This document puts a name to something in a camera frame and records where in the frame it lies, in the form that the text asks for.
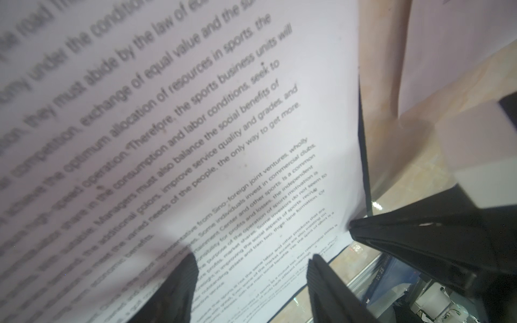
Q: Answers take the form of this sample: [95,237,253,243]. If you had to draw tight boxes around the blue book yellow label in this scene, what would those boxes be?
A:
[362,254,421,306]

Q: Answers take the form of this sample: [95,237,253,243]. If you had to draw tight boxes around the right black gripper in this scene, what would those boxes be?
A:
[348,94,516,322]

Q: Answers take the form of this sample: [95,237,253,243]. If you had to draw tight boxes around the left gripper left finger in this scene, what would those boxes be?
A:
[128,253,199,323]

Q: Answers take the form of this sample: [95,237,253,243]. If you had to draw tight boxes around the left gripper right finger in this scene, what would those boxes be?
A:
[306,254,377,323]

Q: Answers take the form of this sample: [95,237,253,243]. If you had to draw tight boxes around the white black file folder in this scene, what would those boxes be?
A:
[232,79,372,322]

